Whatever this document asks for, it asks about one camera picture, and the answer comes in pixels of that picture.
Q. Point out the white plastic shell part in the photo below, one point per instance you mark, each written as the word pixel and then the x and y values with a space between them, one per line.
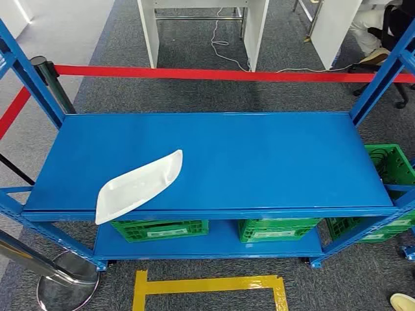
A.
pixel 136 189

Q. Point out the blue metal shelf rack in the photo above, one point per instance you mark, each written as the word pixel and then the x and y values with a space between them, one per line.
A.
pixel 409 253
pixel 227 163

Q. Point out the green plastic crate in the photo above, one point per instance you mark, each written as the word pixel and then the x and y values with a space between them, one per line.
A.
pixel 398 236
pixel 194 227
pixel 246 225
pixel 395 163

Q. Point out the red barrier belt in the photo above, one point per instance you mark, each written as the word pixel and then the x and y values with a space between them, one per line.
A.
pixel 194 74
pixel 13 113

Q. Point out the yellow floor tape rectangle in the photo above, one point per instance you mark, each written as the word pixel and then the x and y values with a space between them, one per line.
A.
pixel 211 284

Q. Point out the white desk with metal bar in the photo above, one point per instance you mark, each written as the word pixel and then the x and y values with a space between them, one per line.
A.
pixel 149 25

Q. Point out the white desk panel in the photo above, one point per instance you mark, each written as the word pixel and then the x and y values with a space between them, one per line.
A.
pixel 333 30

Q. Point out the seated person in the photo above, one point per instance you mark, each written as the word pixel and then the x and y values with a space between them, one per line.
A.
pixel 366 21

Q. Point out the black office chair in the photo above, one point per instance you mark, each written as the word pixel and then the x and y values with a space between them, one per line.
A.
pixel 402 96

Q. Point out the person's cream shoe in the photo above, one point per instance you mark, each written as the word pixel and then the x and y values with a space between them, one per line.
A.
pixel 404 302

